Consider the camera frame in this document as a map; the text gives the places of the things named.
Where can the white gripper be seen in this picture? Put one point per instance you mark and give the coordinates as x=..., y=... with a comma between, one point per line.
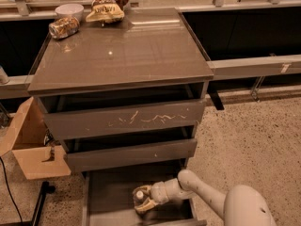
x=160, y=193

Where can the clear plastic water bottle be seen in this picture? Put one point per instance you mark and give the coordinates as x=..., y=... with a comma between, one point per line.
x=139, y=197

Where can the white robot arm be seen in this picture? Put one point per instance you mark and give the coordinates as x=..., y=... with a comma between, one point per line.
x=241, y=206

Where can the grey middle drawer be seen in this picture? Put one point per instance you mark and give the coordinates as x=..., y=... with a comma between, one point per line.
x=131, y=155

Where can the grey drawer cabinet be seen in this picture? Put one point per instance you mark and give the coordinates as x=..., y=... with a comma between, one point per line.
x=150, y=57

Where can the grey top drawer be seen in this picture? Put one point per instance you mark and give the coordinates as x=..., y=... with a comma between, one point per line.
x=124, y=119

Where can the black stand leg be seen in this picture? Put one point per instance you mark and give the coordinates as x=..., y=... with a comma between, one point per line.
x=45, y=189

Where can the open cardboard box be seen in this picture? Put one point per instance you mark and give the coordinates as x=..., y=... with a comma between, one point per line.
x=25, y=139

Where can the grey metal railing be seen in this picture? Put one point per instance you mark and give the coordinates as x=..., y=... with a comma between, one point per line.
x=224, y=69

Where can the crumpled chip bag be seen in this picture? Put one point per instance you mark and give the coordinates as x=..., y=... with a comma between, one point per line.
x=107, y=11

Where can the white bowl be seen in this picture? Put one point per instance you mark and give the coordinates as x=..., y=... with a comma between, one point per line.
x=70, y=10

